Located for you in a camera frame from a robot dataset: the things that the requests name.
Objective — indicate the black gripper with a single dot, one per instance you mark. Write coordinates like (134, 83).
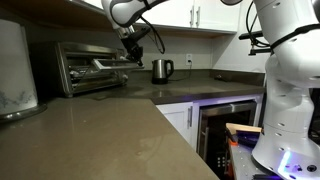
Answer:
(133, 46)

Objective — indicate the toaster oven glass door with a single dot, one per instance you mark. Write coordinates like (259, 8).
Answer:
(115, 64)

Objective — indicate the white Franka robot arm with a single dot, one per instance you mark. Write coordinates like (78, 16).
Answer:
(290, 100)

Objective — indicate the silver toaster oven knob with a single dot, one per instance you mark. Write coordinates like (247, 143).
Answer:
(125, 77)

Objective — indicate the white lower cabinet door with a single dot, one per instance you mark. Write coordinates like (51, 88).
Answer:
(176, 120)

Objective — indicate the silver toaster oven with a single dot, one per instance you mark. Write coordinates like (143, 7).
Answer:
(66, 76)

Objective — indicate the black built-in oven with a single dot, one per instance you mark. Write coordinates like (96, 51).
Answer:
(220, 133)

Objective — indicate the steel electric kettle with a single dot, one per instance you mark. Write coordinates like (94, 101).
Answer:
(160, 70)

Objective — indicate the small dark countertop object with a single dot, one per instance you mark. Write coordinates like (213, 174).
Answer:
(222, 78)

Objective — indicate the metal paper towel holder base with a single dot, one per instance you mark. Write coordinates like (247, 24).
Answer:
(30, 111)

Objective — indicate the wooden board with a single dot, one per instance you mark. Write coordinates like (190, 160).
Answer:
(241, 127)

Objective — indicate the orange and black clamp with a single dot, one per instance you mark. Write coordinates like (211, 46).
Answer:
(232, 140)

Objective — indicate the white paper towel roll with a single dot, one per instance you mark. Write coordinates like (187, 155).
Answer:
(15, 66)

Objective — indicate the perforated metal robot mounting plate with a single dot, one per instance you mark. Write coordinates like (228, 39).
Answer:
(243, 163)

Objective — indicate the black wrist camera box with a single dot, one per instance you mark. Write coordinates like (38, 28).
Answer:
(142, 32)

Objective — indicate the white wall outlet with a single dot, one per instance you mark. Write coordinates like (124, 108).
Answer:
(189, 59)

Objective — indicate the black stereo camera on stand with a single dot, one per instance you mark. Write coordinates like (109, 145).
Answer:
(250, 35)

